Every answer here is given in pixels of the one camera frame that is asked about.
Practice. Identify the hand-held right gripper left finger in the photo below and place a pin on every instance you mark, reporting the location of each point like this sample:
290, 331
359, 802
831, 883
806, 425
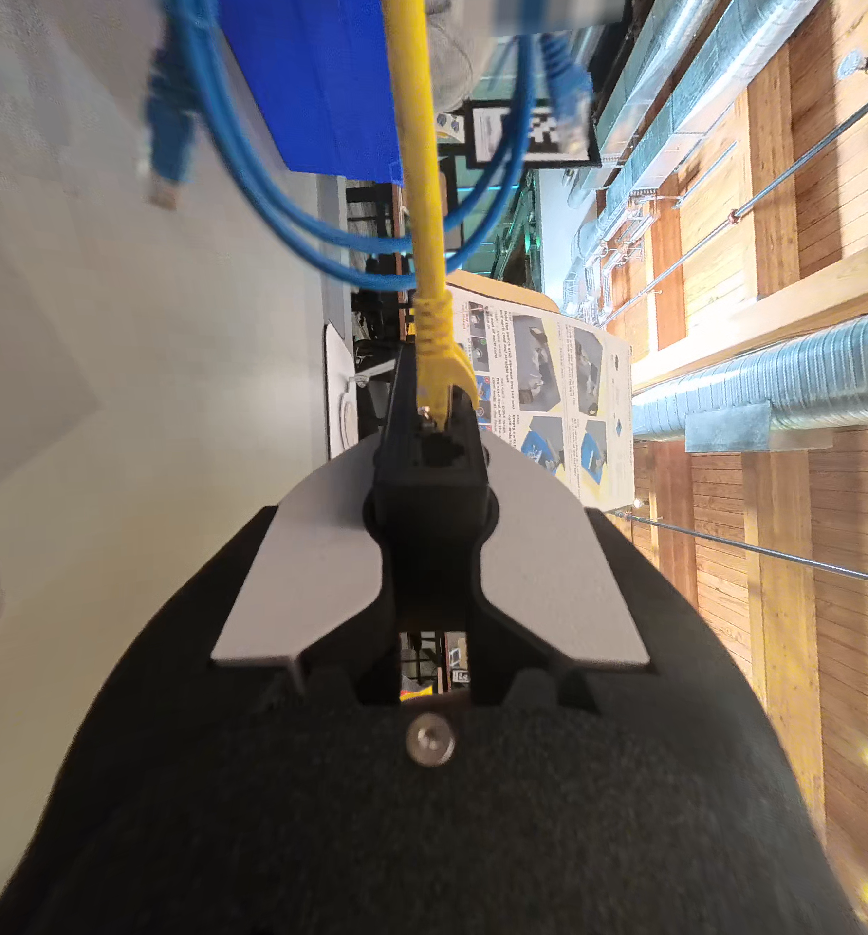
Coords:
309, 584

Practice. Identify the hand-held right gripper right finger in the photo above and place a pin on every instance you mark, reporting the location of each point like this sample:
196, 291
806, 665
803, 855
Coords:
558, 584

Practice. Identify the black network switch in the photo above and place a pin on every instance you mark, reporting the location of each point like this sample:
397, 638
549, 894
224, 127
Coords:
434, 548

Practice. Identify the blue plastic bin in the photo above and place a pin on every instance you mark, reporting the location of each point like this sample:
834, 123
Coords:
317, 87

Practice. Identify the white stand base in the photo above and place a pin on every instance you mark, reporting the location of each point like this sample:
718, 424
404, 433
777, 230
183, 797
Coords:
339, 394

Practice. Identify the printed instruction sheet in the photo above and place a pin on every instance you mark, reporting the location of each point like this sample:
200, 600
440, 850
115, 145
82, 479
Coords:
550, 380

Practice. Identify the silver insulated pipes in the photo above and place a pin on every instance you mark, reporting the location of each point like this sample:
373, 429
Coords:
587, 241

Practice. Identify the metal sprinkler pipe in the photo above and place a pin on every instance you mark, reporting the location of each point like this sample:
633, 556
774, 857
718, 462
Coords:
733, 215

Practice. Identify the black-framed tag sign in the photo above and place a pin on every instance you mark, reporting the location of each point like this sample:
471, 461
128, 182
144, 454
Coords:
492, 135

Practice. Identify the silver ventilation duct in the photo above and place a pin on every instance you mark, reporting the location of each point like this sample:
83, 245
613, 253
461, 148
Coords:
660, 66
828, 380
733, 66

